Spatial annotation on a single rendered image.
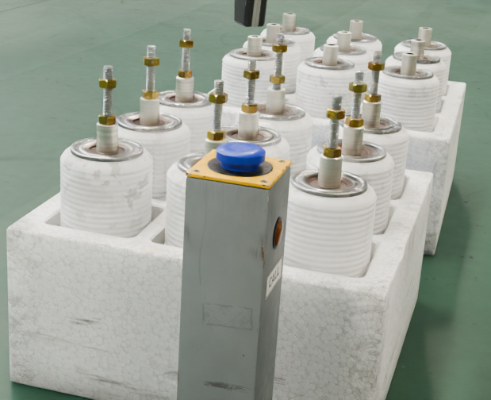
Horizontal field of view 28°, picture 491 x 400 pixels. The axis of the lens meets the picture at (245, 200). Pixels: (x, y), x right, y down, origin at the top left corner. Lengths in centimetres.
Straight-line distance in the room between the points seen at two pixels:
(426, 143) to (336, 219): 52
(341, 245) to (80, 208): 27
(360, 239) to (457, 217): 72
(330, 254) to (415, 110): 55
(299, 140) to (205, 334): 42
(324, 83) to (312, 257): 56
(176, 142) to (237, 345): 35
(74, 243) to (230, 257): 25
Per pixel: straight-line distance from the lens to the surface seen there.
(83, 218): 103
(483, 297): 139
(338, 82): 148
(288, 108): 124
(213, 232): 80
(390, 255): 102
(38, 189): 168
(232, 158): 79
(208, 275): 81
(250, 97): 110
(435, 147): 145
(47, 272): 103
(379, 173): 106
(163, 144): 111
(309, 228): 95
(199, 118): 122
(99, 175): 101
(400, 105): 147
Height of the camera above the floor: 57
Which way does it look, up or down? 20 degrees down
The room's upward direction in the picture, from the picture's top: 4 degrees clockwise
